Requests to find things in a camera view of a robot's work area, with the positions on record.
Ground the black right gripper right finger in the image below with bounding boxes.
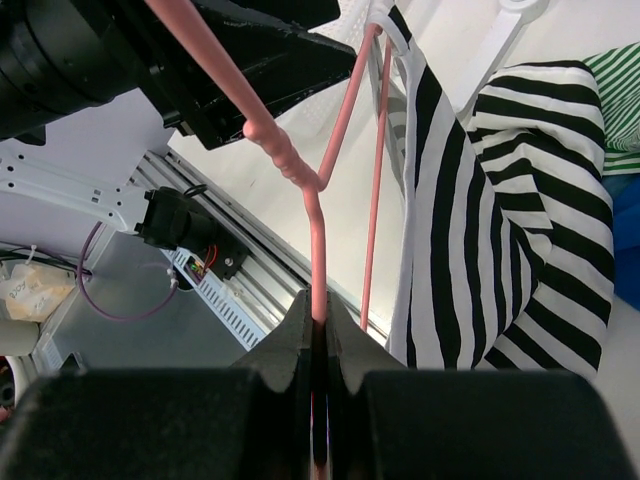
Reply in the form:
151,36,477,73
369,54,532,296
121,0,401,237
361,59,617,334
324,295,637,479

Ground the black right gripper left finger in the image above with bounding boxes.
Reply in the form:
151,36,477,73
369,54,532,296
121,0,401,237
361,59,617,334
1,290,312,479

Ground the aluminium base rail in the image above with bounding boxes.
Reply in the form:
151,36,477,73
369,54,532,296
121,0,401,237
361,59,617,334
129,147,391,346

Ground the white metal clothes rack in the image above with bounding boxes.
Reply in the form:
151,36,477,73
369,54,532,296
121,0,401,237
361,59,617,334
449,0,549,119

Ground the bright blue tank top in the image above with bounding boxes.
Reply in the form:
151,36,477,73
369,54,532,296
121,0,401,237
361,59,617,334
603,174,639,310

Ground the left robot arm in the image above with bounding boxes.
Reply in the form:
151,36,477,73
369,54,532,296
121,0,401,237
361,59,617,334
1,1,356,479

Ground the green white striped tank top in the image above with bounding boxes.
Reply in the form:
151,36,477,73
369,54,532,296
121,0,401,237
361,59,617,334
584,43,640,176

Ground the black white striped tank top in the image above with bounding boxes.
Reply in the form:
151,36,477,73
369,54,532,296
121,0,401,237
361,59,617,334
368,1,614,378

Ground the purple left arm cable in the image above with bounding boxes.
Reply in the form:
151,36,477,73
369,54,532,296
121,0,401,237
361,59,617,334
75,222,179,322

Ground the pink plastic hanger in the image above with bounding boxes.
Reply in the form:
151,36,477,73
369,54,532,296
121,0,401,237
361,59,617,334
147,1,382,355

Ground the white slotted cable duct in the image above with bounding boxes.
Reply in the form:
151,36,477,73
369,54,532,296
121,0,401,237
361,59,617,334
161,248,267,351

